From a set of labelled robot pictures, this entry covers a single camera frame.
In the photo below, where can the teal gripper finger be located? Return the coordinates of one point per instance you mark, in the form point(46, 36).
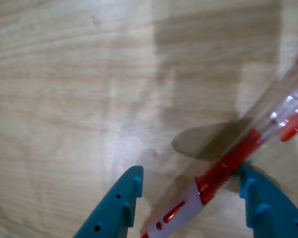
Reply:
point(114, 203)
point(275, 210)

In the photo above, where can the red and white pen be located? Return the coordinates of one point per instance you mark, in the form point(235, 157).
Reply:
point(223, 171)

